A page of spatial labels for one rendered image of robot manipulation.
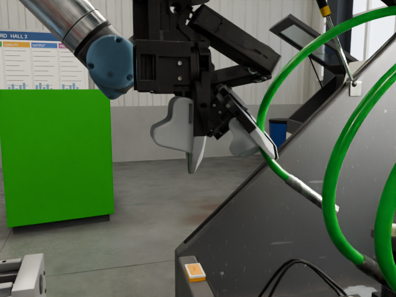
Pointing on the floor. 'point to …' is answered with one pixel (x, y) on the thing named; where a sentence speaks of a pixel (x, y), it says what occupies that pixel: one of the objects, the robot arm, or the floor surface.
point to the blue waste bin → (277, 131)
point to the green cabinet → (56, 158)
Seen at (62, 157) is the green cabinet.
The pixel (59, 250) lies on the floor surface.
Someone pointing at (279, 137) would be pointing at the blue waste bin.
